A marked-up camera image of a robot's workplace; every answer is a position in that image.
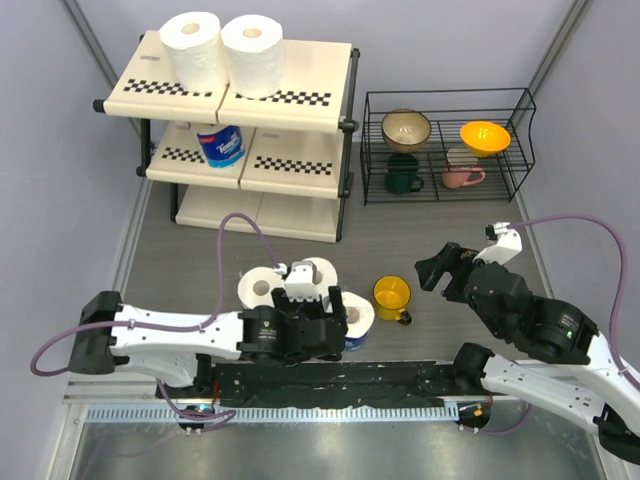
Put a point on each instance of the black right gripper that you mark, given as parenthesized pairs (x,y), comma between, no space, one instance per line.
(429,270)

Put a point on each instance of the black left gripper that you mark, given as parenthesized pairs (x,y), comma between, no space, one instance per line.
(287,307)

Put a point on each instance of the floral print paper roll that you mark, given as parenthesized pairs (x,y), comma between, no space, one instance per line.
(324,276)

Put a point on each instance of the blue paper roll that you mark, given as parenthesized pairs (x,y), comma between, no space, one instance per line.
(347,331)
(221,145)

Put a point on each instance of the white paper towel roll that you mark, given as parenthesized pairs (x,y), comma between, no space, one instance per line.
(255,287)
(255,55)
(193,44)

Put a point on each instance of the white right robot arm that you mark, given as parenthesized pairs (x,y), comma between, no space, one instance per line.
(555,332)

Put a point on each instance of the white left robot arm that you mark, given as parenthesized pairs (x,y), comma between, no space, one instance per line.
(114,336)

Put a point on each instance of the cream three-tier shelf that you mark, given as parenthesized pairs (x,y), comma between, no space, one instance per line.
(294,178)

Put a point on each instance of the yellow mug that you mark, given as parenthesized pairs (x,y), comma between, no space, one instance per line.
(391,296)

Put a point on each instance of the pink mug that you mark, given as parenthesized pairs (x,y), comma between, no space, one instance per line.
(463,177)

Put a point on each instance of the dark green mug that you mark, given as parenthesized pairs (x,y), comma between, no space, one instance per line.
(402,174)

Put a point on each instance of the orange bowl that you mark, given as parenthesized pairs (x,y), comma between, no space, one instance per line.
(484,138)

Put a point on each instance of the beige ceramic bowl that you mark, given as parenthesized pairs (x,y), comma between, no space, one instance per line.
(405,130)

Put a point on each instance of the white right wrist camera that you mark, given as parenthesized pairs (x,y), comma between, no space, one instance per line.
(504,244)

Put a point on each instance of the white slotted cable duct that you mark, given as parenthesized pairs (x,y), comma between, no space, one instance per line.
(160,413)

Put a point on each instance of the black wire rack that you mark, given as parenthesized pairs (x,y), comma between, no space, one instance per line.
(448,110)

